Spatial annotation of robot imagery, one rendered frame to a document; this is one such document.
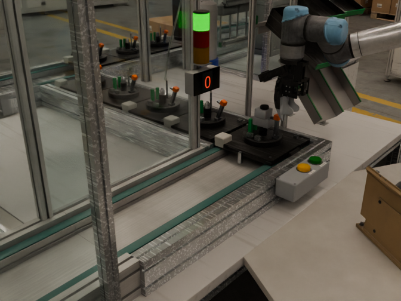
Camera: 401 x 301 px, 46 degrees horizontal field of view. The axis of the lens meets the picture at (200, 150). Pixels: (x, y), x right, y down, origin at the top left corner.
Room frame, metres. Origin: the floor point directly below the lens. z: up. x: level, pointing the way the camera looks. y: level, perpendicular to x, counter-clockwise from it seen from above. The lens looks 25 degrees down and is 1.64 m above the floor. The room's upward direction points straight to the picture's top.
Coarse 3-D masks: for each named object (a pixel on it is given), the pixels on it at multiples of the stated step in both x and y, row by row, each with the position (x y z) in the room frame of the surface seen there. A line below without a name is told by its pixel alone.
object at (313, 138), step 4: (204, 104) 1.90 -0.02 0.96; (212, 108) 1.85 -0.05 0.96; (216, 108) 1.85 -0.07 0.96; (228, 112) 1.80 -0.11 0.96; (232, 112) 1.80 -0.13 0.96; (240, 116) 1.76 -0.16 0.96; (244, 116) 1.75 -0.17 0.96; (248, 116) 1.75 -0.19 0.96; (280, 128) 1.63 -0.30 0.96; (284, 128) 1.63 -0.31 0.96; (288, 128) 1.63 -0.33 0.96; (292, 132) 1.60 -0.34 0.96; (296, 132) 1.60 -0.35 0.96; (300, 132) 1.60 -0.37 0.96; (304, 136) 1.56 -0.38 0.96; (308, 136) 1.56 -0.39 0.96; (312, 136) 1.56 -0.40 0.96; (200, 140) 1.52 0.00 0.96; (204, 140) 1.52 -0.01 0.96; (312, 140) 1.52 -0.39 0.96; (200, 144) 1.49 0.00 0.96; (204, 144) 1.49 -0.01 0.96; (208, 144) 1.49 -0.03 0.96; (212, 144) 1.49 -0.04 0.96; (208, 148) 1.48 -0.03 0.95
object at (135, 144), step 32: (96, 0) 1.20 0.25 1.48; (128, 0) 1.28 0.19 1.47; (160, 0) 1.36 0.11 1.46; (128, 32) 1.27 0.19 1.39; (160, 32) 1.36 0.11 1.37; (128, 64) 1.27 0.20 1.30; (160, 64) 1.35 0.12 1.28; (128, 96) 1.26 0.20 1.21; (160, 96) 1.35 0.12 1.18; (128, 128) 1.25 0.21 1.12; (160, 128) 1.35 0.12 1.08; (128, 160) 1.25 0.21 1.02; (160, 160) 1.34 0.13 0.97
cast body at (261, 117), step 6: (258, 108) 1.51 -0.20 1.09; (264, 108) 1.49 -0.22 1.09; (270, 108) 1.51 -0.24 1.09; (258, 114) 1.50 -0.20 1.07; (264, 114) 1.48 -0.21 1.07; (270, 114) 1.50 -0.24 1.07; (252, 120) 1.51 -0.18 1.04; (258, 120) 1.50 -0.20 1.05; (264, 120) 1.48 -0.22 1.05; (270, 120) 1.48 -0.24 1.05; (264, 126) 1.48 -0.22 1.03; (270, 126) 1.48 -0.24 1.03
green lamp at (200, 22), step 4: (196, 16) 1.42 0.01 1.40; (200, 16) 1.42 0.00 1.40; (204, 16) 1.42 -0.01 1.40; (208, 16) 1.43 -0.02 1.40; (196, 20) 1.42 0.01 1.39; (200, 20) 1.42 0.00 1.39; (204, 20) 1.42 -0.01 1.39; (208, 20) 1.43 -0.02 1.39; (196, 24) 1.42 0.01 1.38; (200, 24) 1.42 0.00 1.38; (204, 24) 1.42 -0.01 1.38; (208, 24) 1.43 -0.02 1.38; (196, 28) 1.42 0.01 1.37; (200, 28) 1.42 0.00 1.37; (204, 28) 1.42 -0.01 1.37; (208, 28) 1.43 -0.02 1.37
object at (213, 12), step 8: (200, 0) 2.46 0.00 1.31; (208, 0) 2.47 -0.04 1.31; (200, 8) 2.42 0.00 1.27; (208, 8) 2.42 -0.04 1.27; (216, 8) 2.46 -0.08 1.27; (216, 16) 2.46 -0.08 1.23; (216, 24) 2.46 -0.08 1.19; (216, 32) 2.46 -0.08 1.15; (216, 40) 2.46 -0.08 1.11; (216, 48) 2.47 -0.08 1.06; (216, 56) 2.47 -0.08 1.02
